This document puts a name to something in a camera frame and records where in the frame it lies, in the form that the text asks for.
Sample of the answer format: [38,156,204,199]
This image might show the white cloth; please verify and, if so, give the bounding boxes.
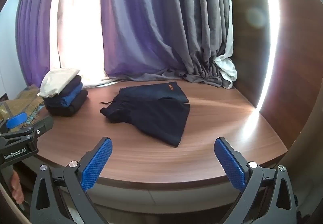
[214,9,238,82]

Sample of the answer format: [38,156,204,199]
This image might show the navy folded garment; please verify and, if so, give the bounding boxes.
[44,75,83,103]

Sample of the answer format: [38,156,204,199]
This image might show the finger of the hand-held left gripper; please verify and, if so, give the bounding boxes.
[0,112,28,134]
[0,116,54,142]

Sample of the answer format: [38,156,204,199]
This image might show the navy pants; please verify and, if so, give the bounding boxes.
[100,82,190,148]

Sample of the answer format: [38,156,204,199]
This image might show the stack of folded clothes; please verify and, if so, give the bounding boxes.
[37,69,80,99]

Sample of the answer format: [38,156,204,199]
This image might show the blue folded garment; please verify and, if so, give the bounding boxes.
[45,82,84,109]

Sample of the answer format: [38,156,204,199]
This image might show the sheer white curtain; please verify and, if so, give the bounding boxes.
[50,0,122,89]

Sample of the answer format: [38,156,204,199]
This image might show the person's left hand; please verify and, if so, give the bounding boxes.
[10,170,25,205]

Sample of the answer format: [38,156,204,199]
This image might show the plaid fringed blanket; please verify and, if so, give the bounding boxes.
[0,84,48,130]

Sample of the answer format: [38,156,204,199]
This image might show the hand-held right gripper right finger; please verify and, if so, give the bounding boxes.
[214,137,297,224]

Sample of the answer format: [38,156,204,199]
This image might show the black folded garment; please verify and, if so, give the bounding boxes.
[47,90,89,116]

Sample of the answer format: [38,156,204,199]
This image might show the purple grey curtain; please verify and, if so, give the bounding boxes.
[100,0,234,88]

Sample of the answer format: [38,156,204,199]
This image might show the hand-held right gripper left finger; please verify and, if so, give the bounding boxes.
[30,136,113,224]

